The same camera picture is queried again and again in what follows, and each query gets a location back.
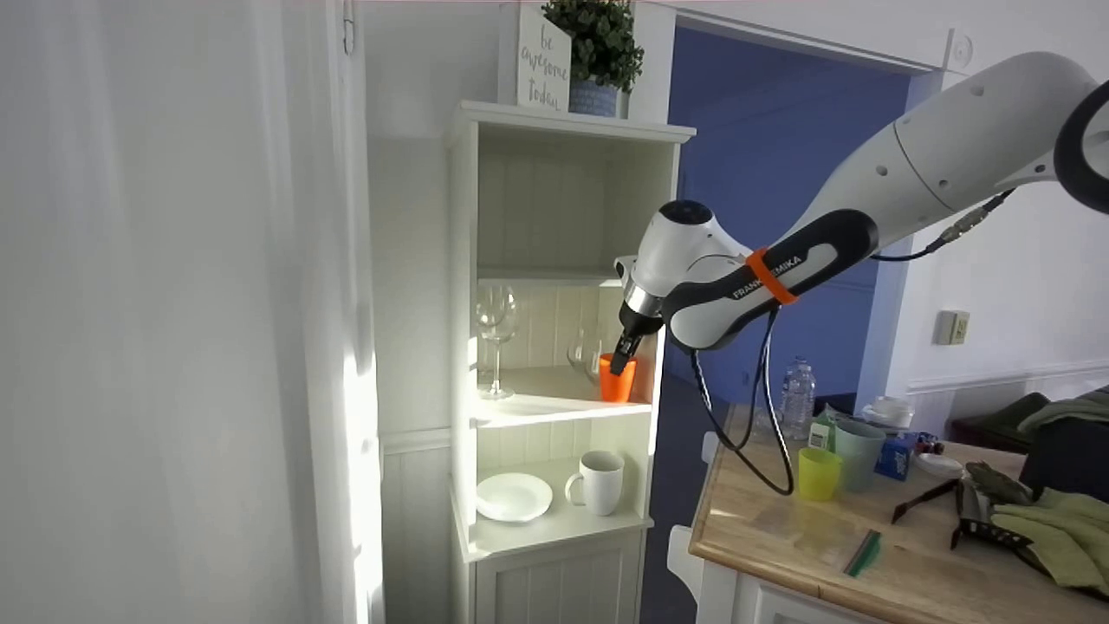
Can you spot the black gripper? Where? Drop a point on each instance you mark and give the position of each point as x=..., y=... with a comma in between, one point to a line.
x=638, y=325

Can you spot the orange plastic cup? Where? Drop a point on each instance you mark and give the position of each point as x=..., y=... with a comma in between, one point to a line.
x=615, y=387

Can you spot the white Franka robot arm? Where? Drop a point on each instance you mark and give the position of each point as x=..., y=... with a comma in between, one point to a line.
x=957, y=141

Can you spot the white shelf cabinet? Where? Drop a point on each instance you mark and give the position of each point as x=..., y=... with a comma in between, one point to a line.
x=555, y=555

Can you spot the yellow-green plastic cup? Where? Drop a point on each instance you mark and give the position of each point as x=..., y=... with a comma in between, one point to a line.
x=820, y=477

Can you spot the grey-green cup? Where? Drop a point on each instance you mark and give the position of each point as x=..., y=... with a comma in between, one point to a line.
x=862, y=446

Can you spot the white mug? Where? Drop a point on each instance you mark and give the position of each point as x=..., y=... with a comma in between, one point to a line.
x=596, y=481

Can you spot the clear wine glass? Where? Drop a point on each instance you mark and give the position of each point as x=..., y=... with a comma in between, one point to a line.
x=492, y=322

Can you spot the white plate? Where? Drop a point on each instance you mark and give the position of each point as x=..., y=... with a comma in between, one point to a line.
x=513, y=498

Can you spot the clear water bottle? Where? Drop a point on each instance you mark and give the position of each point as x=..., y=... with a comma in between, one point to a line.
x=796, y=399

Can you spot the small green carton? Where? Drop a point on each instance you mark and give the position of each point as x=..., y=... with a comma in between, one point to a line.
x=822, y=433

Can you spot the white crumpled bag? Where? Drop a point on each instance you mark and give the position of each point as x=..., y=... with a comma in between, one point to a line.
x=889, y=406

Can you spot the blue packet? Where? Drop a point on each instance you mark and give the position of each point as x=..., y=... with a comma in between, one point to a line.
x=892, y=454

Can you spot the white lettered sign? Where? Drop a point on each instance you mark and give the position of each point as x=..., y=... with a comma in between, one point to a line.
x=543, y=61

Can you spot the green comb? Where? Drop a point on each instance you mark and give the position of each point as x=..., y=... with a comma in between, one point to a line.
x=862, y=553

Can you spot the green potted plant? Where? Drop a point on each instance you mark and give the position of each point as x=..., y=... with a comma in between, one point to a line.
x=594, y=40

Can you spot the black tongs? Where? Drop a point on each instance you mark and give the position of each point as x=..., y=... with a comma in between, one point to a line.
x=973, y=524

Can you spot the metal door hinge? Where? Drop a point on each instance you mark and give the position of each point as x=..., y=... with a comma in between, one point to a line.
x=347, y=26

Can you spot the white panelled door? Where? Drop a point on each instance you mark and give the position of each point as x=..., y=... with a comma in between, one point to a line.
x=176, y=346

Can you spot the green cloth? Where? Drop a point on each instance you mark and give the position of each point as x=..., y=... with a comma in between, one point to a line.
x=1070, y=539

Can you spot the light switch plate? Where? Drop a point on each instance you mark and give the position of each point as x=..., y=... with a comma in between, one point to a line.
x=952, y=325

